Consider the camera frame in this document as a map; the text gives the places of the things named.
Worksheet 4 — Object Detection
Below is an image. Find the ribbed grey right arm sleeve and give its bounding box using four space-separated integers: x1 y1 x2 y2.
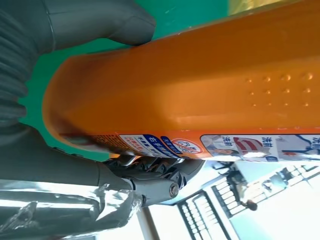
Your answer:
0 8 54 134

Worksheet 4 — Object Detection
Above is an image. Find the large barred window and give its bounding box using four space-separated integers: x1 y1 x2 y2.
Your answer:
177 191 232 240

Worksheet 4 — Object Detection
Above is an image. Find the person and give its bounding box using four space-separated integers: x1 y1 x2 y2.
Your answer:
229 164 259 212

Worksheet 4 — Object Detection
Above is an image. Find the white post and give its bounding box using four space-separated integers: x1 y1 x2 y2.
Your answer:
136 206 162 240

